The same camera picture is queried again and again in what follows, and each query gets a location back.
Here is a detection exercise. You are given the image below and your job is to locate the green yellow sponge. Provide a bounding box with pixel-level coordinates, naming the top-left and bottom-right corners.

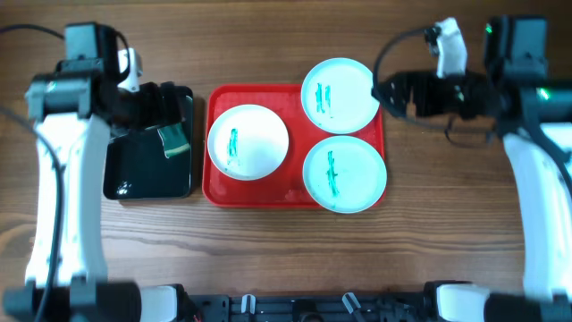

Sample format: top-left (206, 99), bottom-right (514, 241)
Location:
top-left (157, 123), bottom-right (190, 158)

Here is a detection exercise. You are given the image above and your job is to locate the white plate green stain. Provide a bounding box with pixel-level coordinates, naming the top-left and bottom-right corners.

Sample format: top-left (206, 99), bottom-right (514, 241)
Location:
top-left (206, 104), bottom-right (290, 181)
top-left (300, 57), bottom-right (380, 134)
top-left (302, 135), bottom-right (388, 214)

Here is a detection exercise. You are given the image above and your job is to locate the white plate bottom green stain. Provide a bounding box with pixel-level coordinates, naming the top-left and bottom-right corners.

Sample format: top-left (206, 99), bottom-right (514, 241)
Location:
top-left (302, 135), bottom-right (388, 214)

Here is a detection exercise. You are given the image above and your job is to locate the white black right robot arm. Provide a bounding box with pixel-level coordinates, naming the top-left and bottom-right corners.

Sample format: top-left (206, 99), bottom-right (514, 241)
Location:
top-left (372, 15), bottom-right (571, 321)

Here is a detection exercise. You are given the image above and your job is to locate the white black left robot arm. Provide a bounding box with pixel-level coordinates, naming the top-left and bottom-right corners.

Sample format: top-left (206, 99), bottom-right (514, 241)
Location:
top-left (3, 22), bottom-right (184, 321)

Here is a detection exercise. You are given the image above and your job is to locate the black water tray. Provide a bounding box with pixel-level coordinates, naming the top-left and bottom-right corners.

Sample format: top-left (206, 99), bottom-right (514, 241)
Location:
top-left (103, 85), bottom-right (194, 200)

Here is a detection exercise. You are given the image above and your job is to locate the red plastic tray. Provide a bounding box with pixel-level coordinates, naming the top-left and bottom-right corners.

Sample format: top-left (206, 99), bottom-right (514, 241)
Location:
top-left (201, 83), bottom-right (386, 210)

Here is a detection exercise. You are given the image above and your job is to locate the white plate top green stain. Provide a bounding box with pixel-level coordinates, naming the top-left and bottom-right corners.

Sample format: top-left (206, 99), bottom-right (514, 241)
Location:
top-left (300, 57), bottom-right (380, 134)

